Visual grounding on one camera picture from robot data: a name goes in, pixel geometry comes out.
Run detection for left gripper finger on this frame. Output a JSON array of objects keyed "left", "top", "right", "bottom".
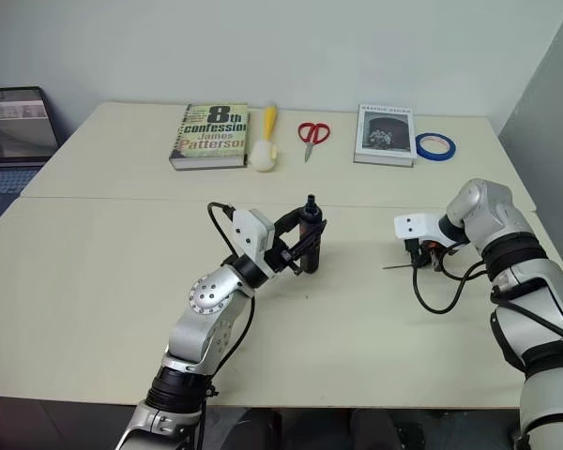
[
  {"left": 283, "top": 219, "right": 328, "bottom": 262},
  {"left": 273, "top": 209, "right": 307, "bottom": 233}
]

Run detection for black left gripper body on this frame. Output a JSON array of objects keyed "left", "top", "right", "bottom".
[{"left": 263, "top": 230, "right": 307, "bottom": 278}]

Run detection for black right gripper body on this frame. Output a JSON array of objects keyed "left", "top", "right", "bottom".
[{"left": 402, "top": 237, "right": 448, "bottom": 258}]

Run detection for dark bottle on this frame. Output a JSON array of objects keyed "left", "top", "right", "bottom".
[{"left": 297, "top": 192, "right": 326, "bottom": 275}]

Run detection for blue tape roll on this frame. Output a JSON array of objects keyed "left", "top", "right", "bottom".
[{"left": 414, "top": 132, "right": 458, "bottom": 163}]

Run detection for grey book with photo cover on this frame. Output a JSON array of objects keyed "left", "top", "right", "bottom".
[{"left": 352, "top": 103, "right": 417, "bottom": 168}]

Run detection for grey partition panel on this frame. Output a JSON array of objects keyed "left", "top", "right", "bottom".
[{"left": 496, "top": 0, "right": 563, "bottom": 238}]

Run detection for open grey laptop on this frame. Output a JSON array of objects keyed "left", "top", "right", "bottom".
[{"left": 0, "top": 85, "right": 60, "bottom": 227}]

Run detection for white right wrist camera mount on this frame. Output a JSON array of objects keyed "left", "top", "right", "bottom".
[{"left": 393, "top": 212, "right": 452, "bottom": 247}]

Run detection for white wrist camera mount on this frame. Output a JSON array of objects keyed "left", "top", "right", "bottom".
[
  {"left": 231, "top": 208, "right": 277, "bottom": 283},
  {"left": 393, "top": 212, "right": 452, "bottom": 247}
]

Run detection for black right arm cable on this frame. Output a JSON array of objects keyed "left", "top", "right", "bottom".
[{"left": 412, "top": 246, "right": 495, "bottom": 315}]

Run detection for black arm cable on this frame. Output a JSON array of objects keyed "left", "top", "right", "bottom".
[
  {"left": 412, "top": 246, "right": 495, "bottom": 315},
  {"left": 200, "top": 201, "right": 257, "bottom": 399}
]

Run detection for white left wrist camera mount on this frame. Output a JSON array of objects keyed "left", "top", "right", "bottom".
[{"left": 231, "top": 208, "right": 277, "bottom": 283}]

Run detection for yellow handled white brush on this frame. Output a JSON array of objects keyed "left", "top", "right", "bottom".
[{"left": 250, "top": 105, "right": 282, "bottom": 174}]

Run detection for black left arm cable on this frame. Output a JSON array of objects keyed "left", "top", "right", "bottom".
[{"left": 200, "top": 201, "right": 257, "bottom": 399}]

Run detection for red handled scissors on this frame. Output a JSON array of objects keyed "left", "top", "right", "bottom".
[{"left": 297, "top": 121, "right": 332, "bottom": 164}]

